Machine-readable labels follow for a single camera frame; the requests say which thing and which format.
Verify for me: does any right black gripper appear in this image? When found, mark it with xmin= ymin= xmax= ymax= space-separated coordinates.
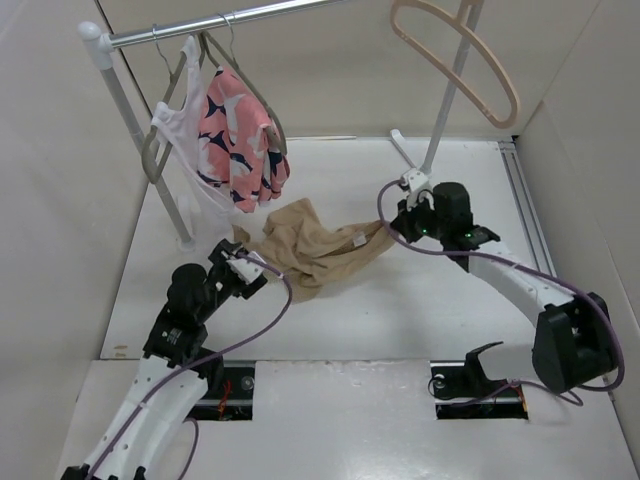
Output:
xmin=390 ymin=192 xmax=448 ymax=244

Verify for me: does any beige t shirt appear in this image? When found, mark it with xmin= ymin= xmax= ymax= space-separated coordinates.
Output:
xmin=233 ymin=198 xmax=395 ymax=303

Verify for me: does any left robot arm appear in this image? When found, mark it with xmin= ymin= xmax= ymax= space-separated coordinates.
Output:
xmin=62 ymin=240 xmax=267 ymax=479

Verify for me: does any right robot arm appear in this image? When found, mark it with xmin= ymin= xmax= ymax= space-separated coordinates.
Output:
xmin=383 ymin=180 xmax=625 ymax=395

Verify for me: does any pink shark print shirt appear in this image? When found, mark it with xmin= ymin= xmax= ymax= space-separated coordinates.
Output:
xmin=197 ymin=67 xmax=290 ymax=213

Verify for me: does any grey hanger with pink shirt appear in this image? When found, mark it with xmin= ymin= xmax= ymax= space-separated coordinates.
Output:
xmin=197 ymin=13 xmax=288 ymax=155

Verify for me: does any grey hanger with tank top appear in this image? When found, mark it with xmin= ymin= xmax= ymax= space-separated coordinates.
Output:
xmin=141 ymin=36 xmax=205 ymax=184

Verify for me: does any white tank top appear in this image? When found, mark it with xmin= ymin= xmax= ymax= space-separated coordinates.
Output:
xmin=151 ymin=36 xmax=233 ymax=226

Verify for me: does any white clothes rack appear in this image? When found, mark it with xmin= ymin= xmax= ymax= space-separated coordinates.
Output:
xmin=78 ymin=1 xmax=335 ymax=250

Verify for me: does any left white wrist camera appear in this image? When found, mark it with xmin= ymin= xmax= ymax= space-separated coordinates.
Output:
xmin=227 ymin=251 xmax=265 ymax=285

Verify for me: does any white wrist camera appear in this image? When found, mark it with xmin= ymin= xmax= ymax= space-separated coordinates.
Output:
xmin=227 ymin=251 xmax=265 ymax=285
xmin=399 ymin=168 xmax=432 ymax=211

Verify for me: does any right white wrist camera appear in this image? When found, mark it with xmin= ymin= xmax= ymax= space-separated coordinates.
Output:
xmin=399 ymin=168 xmax=432 ymax=211

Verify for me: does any aluminium rail on right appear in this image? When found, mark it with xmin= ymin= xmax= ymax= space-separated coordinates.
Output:
xmin=498 ymin=140 xmax=556 ymax=275

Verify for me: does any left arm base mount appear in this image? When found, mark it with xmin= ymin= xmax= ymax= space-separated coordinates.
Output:
xmin=188 ymin=361 xmax=256 ymax=422

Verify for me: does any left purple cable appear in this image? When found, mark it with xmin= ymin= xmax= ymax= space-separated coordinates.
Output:
xmin=87 ymin=252 xmax=294 ymax=480

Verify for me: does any purple cable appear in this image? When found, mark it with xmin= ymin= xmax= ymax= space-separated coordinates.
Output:
xmin=87 ymin=252 xmax=294 ymax=480
xmin=376 ymin=179 xmax=626 ymax=409

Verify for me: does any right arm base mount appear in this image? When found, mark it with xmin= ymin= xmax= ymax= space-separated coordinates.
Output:
xmin=428 ymin=361 xmax=529 ymax=420

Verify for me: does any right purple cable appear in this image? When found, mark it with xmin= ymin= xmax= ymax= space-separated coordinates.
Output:
xmin=376 ymin=179 xmax=626 ymax=409

